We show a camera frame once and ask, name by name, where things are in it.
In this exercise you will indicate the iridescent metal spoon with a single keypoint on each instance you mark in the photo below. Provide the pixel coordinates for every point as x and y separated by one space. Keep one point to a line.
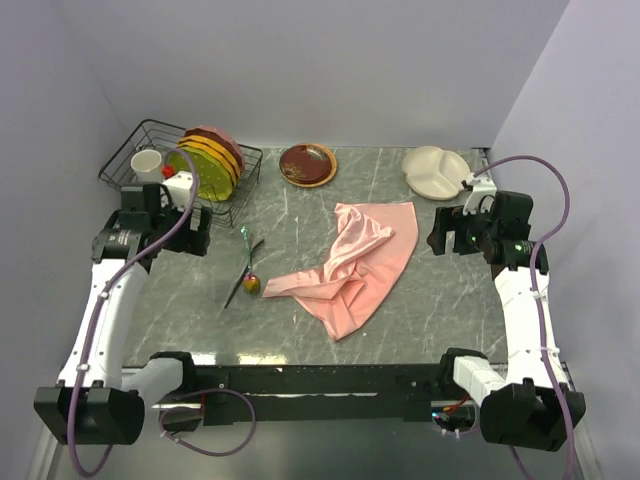
251 282

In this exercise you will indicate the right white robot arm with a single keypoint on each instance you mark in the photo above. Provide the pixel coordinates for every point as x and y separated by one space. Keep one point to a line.
532 405

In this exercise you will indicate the black utensil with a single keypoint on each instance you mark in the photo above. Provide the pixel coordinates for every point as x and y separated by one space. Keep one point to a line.
239 281

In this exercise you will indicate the pink satin napkin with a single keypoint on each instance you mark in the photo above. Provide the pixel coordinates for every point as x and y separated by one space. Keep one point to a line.
372 248

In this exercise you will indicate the cream divided plate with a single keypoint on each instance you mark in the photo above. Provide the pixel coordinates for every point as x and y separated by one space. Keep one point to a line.
435 173

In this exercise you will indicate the dark pink plate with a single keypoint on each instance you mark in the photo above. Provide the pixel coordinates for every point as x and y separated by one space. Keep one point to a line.
212 135

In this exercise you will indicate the orange plate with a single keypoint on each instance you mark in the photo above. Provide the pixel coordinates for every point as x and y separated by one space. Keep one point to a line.
219 154

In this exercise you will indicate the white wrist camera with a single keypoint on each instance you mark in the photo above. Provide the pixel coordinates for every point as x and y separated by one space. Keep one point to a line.
179 184
482 192

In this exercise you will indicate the black wire dish rack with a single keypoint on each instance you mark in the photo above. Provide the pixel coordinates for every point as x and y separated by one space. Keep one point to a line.
162 137

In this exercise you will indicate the dark red decorated plate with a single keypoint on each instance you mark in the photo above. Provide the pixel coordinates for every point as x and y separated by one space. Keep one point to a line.
308 165

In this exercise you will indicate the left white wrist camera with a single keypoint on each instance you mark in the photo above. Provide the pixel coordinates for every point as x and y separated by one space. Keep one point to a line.
179 184

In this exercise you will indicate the green polka dot plate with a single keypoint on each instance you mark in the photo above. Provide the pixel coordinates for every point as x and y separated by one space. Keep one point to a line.
215 181

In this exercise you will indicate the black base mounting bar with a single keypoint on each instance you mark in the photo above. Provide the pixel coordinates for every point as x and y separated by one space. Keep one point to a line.
244 393

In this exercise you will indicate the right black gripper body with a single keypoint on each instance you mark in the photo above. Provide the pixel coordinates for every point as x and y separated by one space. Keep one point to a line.
472 230

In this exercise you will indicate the white cup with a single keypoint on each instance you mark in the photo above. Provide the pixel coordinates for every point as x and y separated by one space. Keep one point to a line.
147 166

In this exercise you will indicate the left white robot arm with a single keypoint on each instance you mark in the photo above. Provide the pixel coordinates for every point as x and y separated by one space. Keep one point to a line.
91 402

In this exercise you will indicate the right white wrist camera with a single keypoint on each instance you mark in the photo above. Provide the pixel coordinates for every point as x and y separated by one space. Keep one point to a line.
482 192

